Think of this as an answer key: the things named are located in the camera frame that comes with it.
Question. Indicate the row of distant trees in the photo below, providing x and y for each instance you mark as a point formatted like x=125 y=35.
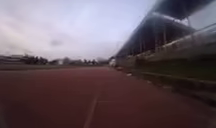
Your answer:
x=56 y=61

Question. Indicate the roofed grandstand building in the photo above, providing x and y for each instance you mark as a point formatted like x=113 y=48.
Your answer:
x=162 y=36

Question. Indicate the red running track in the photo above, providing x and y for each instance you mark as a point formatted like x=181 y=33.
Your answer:
x=46 y=96

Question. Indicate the grass field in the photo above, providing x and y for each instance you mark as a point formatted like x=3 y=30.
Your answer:
x=29 y=66

